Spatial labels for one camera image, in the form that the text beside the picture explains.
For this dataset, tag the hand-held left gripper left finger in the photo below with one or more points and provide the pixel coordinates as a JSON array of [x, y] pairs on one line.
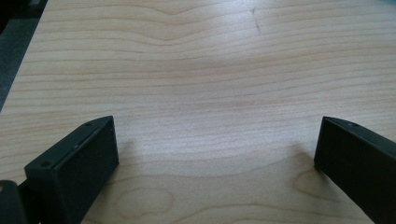
[[77, 161]]

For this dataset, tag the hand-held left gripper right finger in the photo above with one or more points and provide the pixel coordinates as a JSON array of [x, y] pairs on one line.
[[358, 165]]

